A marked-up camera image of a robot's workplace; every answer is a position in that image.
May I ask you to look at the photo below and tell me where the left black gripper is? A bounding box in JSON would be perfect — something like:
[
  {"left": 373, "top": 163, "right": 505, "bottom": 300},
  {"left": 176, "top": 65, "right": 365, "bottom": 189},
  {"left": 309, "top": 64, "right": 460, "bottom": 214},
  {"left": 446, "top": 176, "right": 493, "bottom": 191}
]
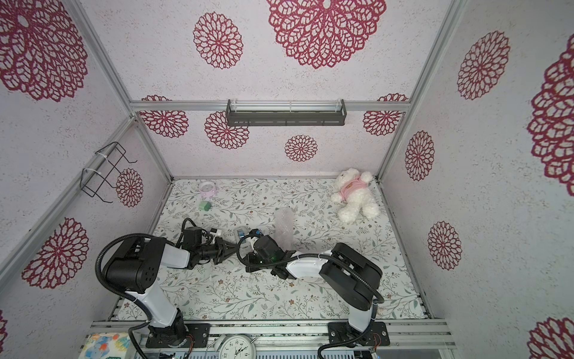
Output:
[{"left": 199, "top": 238, "right": 242, "bottom": 266}]

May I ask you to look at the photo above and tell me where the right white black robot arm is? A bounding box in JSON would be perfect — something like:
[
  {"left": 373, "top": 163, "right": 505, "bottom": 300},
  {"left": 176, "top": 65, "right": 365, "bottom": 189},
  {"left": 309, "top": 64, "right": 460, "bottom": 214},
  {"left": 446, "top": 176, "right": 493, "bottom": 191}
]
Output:
[{"left": 236, "top": 234, "right": 384, "bottom": 334}]

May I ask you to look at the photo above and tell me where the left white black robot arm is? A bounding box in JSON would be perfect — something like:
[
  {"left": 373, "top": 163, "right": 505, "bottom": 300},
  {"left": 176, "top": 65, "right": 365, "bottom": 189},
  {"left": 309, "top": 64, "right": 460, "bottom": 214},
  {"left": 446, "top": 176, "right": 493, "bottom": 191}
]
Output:
[{"left": 95, "top": 226, "right": 238, "bottom": 346}]

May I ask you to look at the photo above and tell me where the small green cube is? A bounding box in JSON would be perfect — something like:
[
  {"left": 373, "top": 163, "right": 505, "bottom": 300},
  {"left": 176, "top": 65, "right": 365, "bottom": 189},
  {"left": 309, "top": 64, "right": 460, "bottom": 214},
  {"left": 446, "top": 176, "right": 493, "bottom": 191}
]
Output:
[{"left": 198, "top": 200, "right": 212, "bottom": 212}]

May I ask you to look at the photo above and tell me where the pink tape roll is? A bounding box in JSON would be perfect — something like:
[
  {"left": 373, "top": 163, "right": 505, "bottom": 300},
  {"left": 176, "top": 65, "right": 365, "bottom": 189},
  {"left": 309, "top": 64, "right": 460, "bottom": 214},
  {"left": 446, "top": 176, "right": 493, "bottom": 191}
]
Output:
[{"left": 198, "top": 181, "right": 218, "bottom": 198}]

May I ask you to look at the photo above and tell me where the white analog clock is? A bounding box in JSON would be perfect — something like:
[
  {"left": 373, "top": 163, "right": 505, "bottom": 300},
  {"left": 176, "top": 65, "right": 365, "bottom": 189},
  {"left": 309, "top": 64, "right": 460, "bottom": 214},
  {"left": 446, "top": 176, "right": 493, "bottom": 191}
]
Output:
[{"left": 218, "top": 334, "right": 257, "bottom": 359}]

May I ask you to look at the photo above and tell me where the white teddy bear pink shirt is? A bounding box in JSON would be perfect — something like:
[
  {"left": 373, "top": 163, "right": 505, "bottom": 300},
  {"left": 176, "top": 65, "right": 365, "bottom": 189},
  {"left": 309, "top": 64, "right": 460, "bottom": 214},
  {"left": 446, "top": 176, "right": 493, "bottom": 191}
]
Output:
[{"left": 330, "top": 168, "right": 381, "bottom": 224}]

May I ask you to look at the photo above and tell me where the colourful tissue box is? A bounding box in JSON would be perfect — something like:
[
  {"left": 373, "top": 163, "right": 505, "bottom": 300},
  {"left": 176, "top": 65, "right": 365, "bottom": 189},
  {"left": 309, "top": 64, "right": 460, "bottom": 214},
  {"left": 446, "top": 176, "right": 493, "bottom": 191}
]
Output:
[{"left": 79, "top": 332, "right": 135, "bottom": 359}]

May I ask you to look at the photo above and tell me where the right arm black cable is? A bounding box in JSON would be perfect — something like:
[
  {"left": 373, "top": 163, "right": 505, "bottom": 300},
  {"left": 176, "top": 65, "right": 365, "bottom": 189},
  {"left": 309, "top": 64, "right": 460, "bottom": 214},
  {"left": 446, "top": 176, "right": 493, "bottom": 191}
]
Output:
[{"left": 235, "top": 230, "right": 386, "bottom": 359}]

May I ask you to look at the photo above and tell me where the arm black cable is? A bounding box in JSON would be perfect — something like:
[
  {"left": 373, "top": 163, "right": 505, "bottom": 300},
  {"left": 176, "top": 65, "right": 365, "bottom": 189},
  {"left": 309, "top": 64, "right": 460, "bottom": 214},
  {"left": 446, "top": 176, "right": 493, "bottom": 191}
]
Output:
[
  {"left": 94, "top": 217, "right": 212, "bottom": 359},
  {"left": 235, "top": 230, "right": 386, "bottom": 359}
]

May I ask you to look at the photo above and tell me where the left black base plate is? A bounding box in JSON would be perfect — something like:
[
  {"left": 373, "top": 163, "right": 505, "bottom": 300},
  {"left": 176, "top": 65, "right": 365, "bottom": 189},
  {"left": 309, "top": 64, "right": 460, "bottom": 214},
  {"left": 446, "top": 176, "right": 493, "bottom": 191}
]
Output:
[{"left": 145, "top": 323, "right": 211, "bottom": 349}]

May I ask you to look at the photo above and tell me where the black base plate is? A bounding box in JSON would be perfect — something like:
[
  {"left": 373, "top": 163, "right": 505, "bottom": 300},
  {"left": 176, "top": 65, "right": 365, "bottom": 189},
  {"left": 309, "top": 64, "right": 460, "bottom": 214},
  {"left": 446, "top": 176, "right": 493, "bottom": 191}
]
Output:
[
  {"left": 327, "top": 322, "right": 390, "bottom": 348},
  {"left": 145, "top": 323, "right": 211, "bottom": 349}
]

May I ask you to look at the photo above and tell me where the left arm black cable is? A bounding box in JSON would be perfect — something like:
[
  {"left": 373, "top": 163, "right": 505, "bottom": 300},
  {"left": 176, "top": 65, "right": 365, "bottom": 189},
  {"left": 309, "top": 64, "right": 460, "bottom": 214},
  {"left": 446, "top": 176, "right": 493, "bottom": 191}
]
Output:
[{"left": 94, "top": 217, "right": 212, "bottom": 359}]

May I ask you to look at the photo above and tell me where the black wall shelf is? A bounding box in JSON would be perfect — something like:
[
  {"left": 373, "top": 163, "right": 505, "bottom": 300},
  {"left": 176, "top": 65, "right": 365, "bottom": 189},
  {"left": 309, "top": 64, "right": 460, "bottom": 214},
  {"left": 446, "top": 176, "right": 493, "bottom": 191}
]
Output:
[{"left": 224, "top": 100, "right": 348, "bottom": 127}]

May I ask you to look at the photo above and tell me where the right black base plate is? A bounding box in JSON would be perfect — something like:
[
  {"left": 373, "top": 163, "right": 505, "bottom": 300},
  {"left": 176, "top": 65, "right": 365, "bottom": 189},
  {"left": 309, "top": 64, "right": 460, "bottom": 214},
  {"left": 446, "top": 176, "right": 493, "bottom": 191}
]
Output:
[{"left": 327, "top": 322, "right": 390, "bottom": 348}]

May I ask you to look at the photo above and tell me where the black wire wall rack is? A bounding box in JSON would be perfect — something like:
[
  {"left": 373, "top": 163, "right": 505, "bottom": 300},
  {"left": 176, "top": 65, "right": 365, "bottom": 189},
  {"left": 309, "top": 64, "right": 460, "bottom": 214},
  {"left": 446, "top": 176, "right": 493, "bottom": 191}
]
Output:
[{"left": 79, "top": 142, "right": 138, "bottom": 204}]

